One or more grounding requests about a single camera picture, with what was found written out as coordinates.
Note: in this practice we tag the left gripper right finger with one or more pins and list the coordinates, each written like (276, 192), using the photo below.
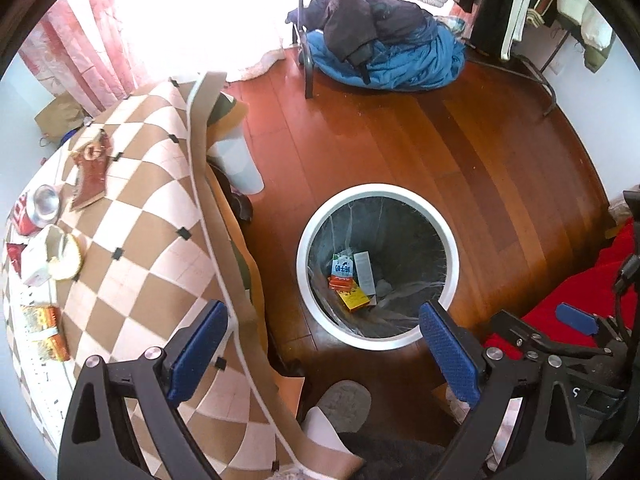
(554, 444)

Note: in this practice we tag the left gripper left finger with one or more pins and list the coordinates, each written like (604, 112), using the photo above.
(98, 440)

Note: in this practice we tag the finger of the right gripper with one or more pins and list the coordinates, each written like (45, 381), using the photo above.
(579, 320)

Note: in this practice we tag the orange yellow snack bag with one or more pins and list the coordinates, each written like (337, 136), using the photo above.
(45, 332)

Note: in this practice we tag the small red snack wrapper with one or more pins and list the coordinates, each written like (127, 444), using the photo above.
(14, 251)

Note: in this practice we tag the brown snack bag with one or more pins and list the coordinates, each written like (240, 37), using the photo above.
(91, 160)

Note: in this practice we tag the white round trash bin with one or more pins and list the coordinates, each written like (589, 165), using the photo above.
(414, 259)

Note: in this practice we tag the red cloth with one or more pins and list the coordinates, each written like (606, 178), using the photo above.
(590, 291)

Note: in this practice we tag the grey slipper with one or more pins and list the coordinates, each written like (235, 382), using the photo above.
(347, 405)

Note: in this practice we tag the checkered brown white blanket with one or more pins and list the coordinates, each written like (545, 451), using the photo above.
(160, 244)

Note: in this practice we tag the white box in bin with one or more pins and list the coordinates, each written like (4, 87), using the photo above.
(365, 278)

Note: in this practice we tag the yellow red box in bin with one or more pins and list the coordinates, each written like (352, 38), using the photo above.
(349, 292)

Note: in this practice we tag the red soda can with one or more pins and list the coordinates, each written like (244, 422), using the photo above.
(35, 209)

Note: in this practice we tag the blue white packet in bin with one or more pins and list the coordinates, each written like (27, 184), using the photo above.
(342, 266)

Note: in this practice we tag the blue lid container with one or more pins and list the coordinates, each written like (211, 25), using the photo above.
(67, 136)

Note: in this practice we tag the white plastic container under bed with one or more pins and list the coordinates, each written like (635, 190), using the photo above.
(232, 157)

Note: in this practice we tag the brown paper bag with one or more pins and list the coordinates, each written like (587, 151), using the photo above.
(60, 116)

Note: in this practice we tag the dark jacket on pile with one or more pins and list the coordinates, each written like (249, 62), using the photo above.
(352, 27)

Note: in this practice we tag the pink curtain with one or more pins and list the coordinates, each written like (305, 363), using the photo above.
(79, 47)

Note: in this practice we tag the black clothes rack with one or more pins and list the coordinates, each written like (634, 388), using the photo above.
(304, 56)

